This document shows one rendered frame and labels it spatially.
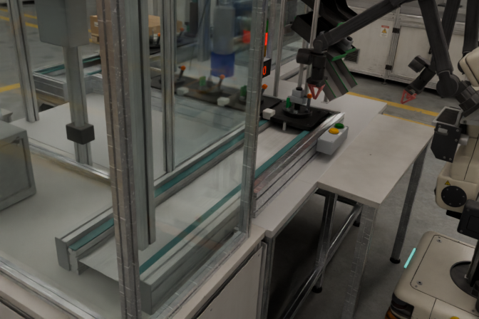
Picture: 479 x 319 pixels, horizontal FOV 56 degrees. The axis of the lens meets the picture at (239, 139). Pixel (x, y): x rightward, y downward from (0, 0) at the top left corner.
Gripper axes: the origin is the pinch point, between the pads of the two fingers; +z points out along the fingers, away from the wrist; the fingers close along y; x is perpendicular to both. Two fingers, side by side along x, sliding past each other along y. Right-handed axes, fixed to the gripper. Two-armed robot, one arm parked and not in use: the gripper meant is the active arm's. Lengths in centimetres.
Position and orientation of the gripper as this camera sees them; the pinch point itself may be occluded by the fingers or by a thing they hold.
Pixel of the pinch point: (314, 97)
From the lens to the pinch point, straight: 208.3
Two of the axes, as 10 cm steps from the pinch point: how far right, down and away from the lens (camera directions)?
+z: -0.4, 9.1, 4.2
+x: 8.6, 2.4, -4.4
